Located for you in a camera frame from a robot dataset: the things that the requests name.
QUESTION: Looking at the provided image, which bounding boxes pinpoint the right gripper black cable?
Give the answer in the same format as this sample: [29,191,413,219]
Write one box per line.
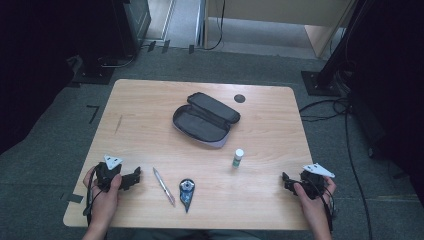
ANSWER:
[311,181,337,234]

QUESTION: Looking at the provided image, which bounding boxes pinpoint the black cabinet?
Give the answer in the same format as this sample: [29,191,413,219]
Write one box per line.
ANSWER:
[74,0,153,85]

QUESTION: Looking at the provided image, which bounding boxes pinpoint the silver pink pen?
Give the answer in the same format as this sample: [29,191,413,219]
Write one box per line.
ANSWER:
[152,167,177,208]

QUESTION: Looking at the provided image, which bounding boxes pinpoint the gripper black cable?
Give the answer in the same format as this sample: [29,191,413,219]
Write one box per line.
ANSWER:
[311,181,337,234]
[82,165,103,228]

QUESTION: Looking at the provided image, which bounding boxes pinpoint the dark curtain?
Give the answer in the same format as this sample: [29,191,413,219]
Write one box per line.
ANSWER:
[344,0,424,208]
[0,0,81,155]

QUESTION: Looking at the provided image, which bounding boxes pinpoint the white green glue stick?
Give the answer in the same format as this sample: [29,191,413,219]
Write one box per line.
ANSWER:
[231,148,245,169]

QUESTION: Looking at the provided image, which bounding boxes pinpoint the hanging black cable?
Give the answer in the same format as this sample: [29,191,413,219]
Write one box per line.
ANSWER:
[203,0,226,51]

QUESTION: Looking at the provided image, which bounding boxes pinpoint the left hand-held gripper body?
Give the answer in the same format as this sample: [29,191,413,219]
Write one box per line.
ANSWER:
[94,154,124,193]

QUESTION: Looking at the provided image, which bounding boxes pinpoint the black zip pencil case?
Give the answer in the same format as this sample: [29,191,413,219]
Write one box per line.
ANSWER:
[172,91,242,149]

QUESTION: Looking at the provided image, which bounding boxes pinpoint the person's right hand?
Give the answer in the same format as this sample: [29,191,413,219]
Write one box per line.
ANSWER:
[293,176,337,231]

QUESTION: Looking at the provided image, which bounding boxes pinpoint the grey floor tape strip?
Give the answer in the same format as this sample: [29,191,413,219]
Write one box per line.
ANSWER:
[60,192,85,205]

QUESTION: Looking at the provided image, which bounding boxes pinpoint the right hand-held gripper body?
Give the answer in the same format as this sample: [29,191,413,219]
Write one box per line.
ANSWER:
[299,162,336,201]

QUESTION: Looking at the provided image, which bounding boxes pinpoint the black metal stand with base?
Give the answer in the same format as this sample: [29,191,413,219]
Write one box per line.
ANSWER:
[301,0,371,98]

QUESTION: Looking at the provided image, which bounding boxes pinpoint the black floor cables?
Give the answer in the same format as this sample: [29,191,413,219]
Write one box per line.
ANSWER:
[298,95,375,240]

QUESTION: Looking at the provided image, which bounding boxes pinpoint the light wooden furniture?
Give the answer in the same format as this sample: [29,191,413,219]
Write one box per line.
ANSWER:
[203,0,355,60]

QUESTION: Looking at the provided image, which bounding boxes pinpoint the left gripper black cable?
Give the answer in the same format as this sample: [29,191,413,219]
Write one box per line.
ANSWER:
[82,165,103,228]

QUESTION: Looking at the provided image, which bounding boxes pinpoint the person's left hand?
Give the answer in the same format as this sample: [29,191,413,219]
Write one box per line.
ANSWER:
[82,166,123,229]

